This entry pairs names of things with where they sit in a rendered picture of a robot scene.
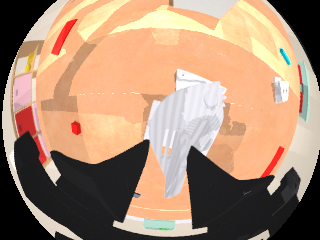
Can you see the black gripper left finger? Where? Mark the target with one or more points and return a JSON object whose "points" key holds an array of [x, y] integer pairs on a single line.
{"points": [[112, 181]]}

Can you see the cyan rectangular bar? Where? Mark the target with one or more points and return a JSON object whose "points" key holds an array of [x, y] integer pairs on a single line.
{"points": [[285, 56]]}

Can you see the grey flat bar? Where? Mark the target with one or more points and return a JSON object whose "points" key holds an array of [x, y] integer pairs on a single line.
{"points": [[136, 195]]}

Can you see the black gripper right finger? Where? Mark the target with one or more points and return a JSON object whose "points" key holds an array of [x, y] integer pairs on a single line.
{"points": [[212, 191]]}

